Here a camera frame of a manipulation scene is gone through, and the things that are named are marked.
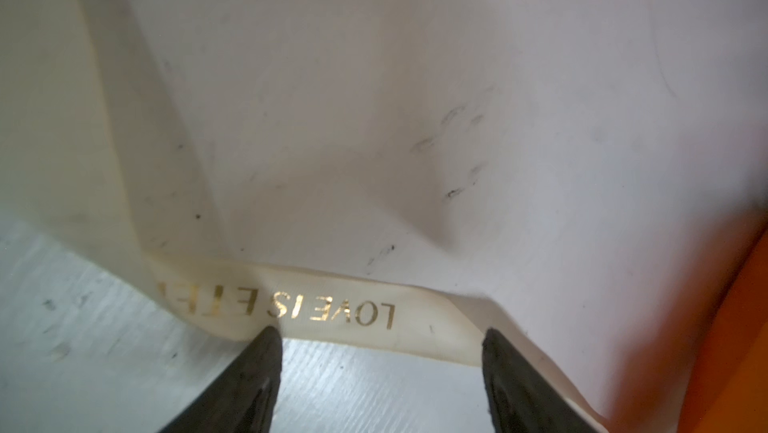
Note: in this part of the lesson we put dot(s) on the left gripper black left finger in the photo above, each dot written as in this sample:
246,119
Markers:
243,397

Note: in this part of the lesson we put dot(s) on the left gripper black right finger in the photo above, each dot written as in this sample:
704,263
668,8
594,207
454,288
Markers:
520,399

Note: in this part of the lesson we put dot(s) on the orange wrapping paper sheet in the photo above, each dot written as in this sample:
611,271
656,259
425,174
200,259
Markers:
727,390

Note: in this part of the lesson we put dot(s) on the white ribbon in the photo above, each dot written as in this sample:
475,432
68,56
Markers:
90,157

